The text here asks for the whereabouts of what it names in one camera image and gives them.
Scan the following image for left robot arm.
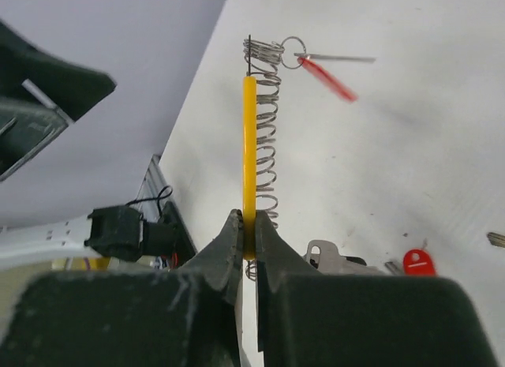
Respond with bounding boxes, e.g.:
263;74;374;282
1;21;201;269

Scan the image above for red tagged key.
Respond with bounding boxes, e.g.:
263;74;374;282
384;239;437;276

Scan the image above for blue tagged key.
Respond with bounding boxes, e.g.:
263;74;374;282
486;232;505;249

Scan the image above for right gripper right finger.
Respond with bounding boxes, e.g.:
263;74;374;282
255;212;497;366

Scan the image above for keyring with yellow handle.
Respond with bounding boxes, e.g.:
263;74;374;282
241;36;307;281

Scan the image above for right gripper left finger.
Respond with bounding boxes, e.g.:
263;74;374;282
1;209;243;366

